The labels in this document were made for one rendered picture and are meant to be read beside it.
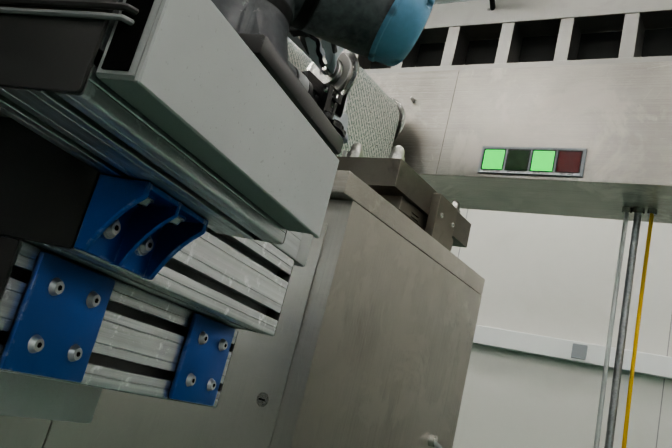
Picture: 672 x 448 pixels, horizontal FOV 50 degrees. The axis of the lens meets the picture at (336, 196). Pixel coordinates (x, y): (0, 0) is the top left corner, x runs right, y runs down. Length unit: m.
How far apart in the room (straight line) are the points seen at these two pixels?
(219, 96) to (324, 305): 0.76
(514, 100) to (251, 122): 1.43
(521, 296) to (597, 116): 2.49
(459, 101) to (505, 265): 2.43
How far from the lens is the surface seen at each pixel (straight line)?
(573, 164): 1.73
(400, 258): 1.35
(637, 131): 1.74
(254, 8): 0.75
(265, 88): 0.47
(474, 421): 4.14
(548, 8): 1.97
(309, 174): 0.55
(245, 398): 1.20
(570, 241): 4.19
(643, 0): 1.92
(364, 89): 1.71
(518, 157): 1.77
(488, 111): 1.86
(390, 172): 1.45
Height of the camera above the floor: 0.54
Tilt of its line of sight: 16 degrees up
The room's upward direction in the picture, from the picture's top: 15 degrees clockwise
